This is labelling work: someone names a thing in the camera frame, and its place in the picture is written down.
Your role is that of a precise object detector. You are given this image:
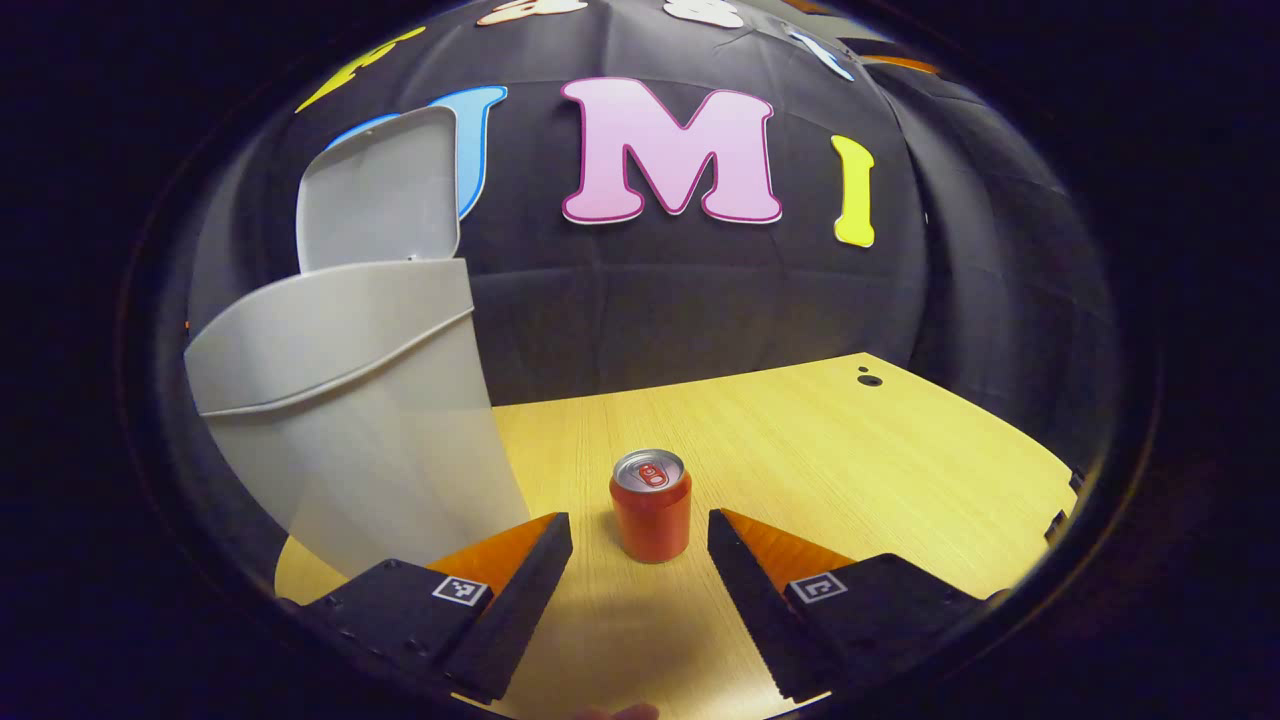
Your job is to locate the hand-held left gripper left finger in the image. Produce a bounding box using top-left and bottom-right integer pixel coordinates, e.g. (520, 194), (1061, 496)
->
(298, 512), (575, 705)

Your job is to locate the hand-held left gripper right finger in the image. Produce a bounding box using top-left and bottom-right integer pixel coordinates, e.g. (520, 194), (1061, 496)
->
(707, 508), (1006, 703)

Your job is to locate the red pop can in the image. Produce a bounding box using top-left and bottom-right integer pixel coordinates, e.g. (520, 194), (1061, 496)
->
(610, 449), (693, 564)

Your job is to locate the white desktop garbage bin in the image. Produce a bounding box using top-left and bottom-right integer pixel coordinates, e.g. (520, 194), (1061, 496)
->
(185, 105), (531, 581)

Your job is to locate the wooden desktop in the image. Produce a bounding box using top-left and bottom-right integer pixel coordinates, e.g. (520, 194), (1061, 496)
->
(275, 352), (1079, 720)

